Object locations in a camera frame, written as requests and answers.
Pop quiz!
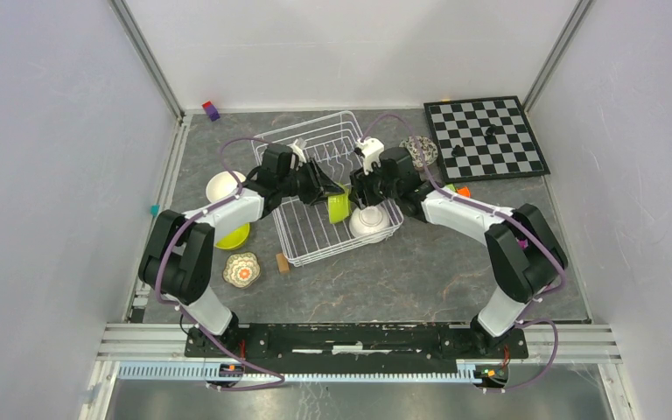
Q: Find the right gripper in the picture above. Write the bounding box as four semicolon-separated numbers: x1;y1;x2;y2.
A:
347;157;401;210

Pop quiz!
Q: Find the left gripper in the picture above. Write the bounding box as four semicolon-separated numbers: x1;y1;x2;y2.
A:
278;157;344;207

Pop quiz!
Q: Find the green square plastic bowl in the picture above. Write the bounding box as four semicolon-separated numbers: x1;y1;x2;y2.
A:
326;184;351;224

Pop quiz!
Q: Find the white round bowl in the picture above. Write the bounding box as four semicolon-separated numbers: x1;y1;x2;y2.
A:
348;206;390;244

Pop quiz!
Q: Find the pink patterned bowl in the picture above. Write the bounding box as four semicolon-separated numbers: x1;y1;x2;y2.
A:
399;136;438;171

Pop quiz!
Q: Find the yellow green round bowl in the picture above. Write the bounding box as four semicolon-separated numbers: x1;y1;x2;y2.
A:
215;223;251;250

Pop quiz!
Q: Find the large white ribbed bowl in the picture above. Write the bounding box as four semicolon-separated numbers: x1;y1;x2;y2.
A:
205;171;247;203

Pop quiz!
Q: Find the cream lobed small bowl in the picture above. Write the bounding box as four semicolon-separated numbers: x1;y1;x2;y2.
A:
222;252;261;289

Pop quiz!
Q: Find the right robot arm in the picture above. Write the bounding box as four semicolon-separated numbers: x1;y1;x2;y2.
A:
350;138;568;357

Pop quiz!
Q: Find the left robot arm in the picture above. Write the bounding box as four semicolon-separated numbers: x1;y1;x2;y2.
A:
137;143;344;357

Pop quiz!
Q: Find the small wooden block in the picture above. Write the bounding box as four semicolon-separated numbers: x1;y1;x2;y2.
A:
276;253;291;274

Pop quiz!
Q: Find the orange curved plastic piece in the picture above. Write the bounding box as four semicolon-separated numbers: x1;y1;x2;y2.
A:
456;186;471;198

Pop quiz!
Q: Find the black chess piece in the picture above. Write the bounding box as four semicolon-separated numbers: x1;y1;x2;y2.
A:
451;145;466;158
483;124;501;137

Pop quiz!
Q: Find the black white chessboard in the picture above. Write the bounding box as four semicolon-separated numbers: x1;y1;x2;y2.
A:
423;95;550;184

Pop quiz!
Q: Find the red purple block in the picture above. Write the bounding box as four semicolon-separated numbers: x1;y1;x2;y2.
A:
202;101;221;122

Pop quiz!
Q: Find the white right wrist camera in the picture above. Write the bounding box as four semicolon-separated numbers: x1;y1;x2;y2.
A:
354;137;385;175

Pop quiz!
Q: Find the white wire dish rack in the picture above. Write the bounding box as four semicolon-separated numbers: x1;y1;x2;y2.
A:
257;111;404;267

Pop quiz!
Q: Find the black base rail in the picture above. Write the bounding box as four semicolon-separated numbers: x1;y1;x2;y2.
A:
185;321;529;375

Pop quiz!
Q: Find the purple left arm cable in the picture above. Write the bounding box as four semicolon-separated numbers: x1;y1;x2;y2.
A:
153;137;286;393

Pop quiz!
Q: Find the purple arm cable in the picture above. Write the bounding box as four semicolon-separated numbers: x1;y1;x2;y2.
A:
153;137;286;393
363;113;569;394

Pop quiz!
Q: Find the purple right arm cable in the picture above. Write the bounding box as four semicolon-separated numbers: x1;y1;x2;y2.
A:
363;113;569;394

